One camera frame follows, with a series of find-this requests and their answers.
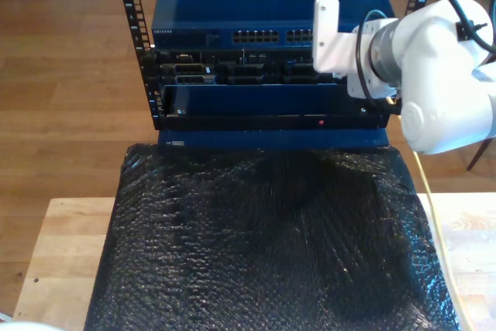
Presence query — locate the black bubble-wrap mat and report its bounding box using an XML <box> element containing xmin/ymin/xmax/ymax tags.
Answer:
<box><xmin>83</xmin><ymin>143</ymin><xmax>462</xmax><ymax>331</ymax></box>

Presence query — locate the dark metal-legged chair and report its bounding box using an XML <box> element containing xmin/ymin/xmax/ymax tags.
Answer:
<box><xmin>467</xmin><ymin>140</ymin><xmax>490</xmax><ymax>171</ymax></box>

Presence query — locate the black rack shelf tray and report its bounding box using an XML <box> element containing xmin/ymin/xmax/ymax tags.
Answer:
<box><xmin>154</xmin><ymin>82</ymin><xmax>391</xmax><ymax>131</ymax></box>

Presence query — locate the blue rack base plate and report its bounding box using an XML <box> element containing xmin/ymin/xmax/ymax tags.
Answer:
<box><xmin>157</xmin><ymin>128</ymin><xmax>391</xmax><ymax>150</ymax></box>

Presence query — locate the black rack server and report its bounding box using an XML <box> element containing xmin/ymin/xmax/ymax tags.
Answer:
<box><xmin>154</xmin><ymin>47</ymin><xmax>350</xmax><ymax>87</ymax></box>

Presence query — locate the yellow network cable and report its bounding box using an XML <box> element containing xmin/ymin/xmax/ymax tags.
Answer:
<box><xmin>412</xmin><ymin>148</ymin><xmax>473</xmax><ymax>331</ymax></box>

